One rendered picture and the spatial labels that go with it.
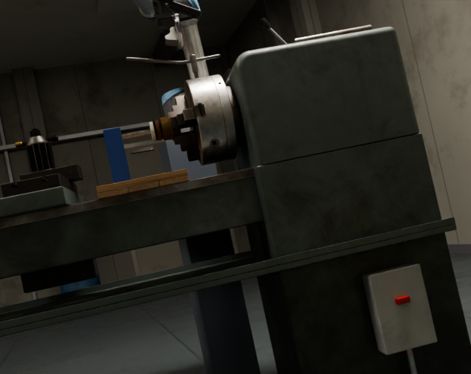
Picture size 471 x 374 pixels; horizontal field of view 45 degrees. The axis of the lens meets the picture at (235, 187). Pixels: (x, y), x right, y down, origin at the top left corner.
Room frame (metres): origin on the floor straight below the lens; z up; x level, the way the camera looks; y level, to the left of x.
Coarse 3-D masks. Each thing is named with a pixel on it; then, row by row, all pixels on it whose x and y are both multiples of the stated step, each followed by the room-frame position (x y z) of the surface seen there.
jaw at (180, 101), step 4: (176, 96) 2.14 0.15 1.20; (180, 96) 2.14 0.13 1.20; (184, 96) 2.14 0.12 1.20; (176, 100) 2.13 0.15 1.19; (180, 100) 2.13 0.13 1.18; (184, 100) 2.13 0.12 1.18; (176, 104) 2.15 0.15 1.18; (180, 104) 2.12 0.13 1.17; (184, 104) 2.12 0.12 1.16; (172, 108) 2.11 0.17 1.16; (176, 108) 2.10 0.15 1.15; (180, 108) 2.10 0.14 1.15; (184, 108) 2.10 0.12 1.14; (188, 108) 2.10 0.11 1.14; (168, 112) 2.09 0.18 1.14; (172, 112) 2.09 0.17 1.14; (176, 112) 2.09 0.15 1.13; (180, 112) 2.09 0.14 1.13; (172, 116) 2.08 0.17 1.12; (176, 116) 2.08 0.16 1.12
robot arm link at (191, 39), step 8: (176, 0) 2.42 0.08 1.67; (184, 0) 2.42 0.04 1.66; (192, 0) 2.42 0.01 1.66; (184, 16) 2.44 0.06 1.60; (184, 24) 2.46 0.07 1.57; (192, 24) 2.47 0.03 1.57; (184, 32) 2.47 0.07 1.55; (192, 32) 2.47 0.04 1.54; (184, 40) 2.49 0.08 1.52; (192, 40) 2.48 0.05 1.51; (200, 40) 2.51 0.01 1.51; (184, 48) 2.51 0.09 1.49; (192, 48) 2.49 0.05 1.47; (200, 48) 2.51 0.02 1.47; (200, 56) 2.51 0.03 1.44; (200, 64) 2.51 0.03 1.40; (192, 72) 2.52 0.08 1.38; (200, 72) 2.52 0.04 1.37
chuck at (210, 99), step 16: (192, 80) 2.01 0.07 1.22; (208, 80) 2.00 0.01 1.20; (192, 96) 1.95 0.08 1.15; (208, 96) 1.95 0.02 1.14; (208, 112) 1.94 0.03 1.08; (192, 128) 2.16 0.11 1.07; (208, 128) 1.94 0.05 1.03; (224, 128) 1.95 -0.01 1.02; (208, 144) 1.97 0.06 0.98; (224, 144) 1.99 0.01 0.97; (208, 160) 2.04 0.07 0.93; (224, 160) 2.09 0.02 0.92
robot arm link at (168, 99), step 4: (180, 88) 2.56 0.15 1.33; (168, 92) 2.55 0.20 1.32; (172, 92) 2.54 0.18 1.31; (176, 92) 2.54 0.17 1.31; (180, 92) 2.56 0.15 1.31; (184, 92) 2.56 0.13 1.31; (164, 96) 2.56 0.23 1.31; (168, 96) 2.55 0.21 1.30; (172, 96) 2.54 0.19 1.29; (164, 100) 2.56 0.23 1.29; (168, 100) 2.55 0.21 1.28; (172, 100) 2.54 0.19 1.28; (164, 104) 2.57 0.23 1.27; (168, 104) 2.55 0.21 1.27; (172, 104) 2.54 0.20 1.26; (164, 108) 2.57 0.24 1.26; (168, 108) 2.55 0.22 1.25; (164, 112) 2.58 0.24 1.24
